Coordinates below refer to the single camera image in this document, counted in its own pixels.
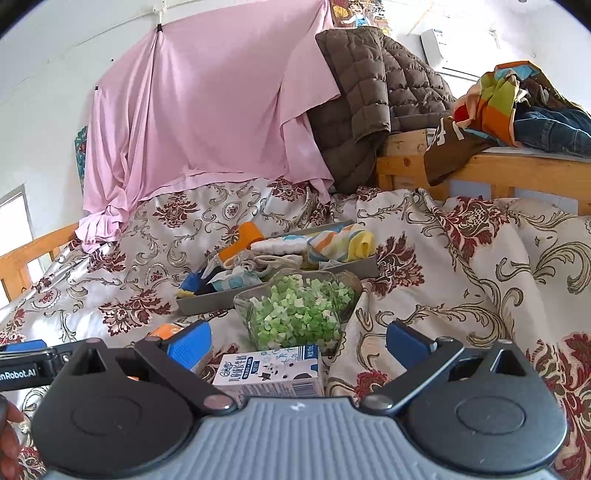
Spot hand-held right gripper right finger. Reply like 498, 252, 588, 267
359, 318, 539, 412

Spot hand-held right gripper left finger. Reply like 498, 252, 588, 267
58, 318, 238, 412

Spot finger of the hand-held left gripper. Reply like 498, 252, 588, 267
0, 340, 77, 364

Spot grey tray with cartoon lining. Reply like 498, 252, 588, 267
175, 220, 380, 317

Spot blue and black sock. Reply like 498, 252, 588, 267
177, 265, 223, 297

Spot white sock with blue print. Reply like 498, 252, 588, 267
211, 268, 265, 292

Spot striped sock with yellow toe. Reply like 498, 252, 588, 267
306, 223, 376, 271

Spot orange sock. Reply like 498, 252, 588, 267
219, 221, 266, 265

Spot striped white sock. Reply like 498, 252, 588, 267
250, 233, 320, 256

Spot person's left hand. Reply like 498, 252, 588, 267
0, 410, 27, 480

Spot orange and white box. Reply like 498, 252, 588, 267
148, 322, 214, 376

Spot clear glass bowl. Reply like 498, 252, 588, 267
233, 268, 363, 356

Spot white and blue milk carton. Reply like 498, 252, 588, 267
211, 343, 326, 408

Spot pile of green paper stars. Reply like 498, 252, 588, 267
246, 274, 357, 350

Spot floral satin blanket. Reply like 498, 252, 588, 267
0, 176, 591, 480

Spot window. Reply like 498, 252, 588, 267
0, 183, 29, 311

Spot pink hanging sheet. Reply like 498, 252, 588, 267
75, 0, 341, 256

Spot brown quilted jacket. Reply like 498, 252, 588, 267
306, 26, 459, 195

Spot blue jeans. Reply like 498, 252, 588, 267
512, 105, 591, 154

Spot white air conditioner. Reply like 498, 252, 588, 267
419, 28, 491, 78

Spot wooden bed rail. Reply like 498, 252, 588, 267
0, 222, 81, 306

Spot wooden bed frame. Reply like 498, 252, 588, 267
374, 128, 591, 219

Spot teal patterned wall poster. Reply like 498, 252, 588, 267
73, 124, 90, 195

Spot cartoon wall poster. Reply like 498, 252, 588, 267
329, 0, 394, 34

